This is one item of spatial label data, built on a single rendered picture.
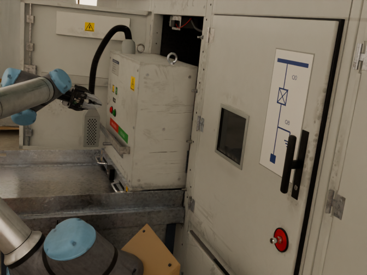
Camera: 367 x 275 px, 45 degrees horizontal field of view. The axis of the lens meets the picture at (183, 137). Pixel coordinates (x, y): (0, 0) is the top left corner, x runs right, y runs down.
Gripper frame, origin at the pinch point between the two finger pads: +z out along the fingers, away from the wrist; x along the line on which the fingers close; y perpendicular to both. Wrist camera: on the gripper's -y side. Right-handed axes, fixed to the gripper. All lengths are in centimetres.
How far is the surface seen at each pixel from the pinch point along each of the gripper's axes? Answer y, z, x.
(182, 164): 18.6, 33.0, -12.6
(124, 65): -6.5, 9.8, 17.4
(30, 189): -16.2, -8.2, -40.8
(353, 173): 105, 2, 6
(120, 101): -8.9, 14.5, 3.0
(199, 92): 26.1, 23.4, 15.4
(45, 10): -68, -5, 32
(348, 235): 106, 5, -6
